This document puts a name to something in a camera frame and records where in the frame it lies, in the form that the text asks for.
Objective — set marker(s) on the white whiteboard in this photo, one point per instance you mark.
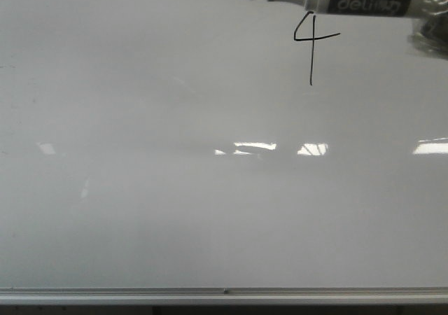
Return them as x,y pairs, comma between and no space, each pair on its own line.
229,152

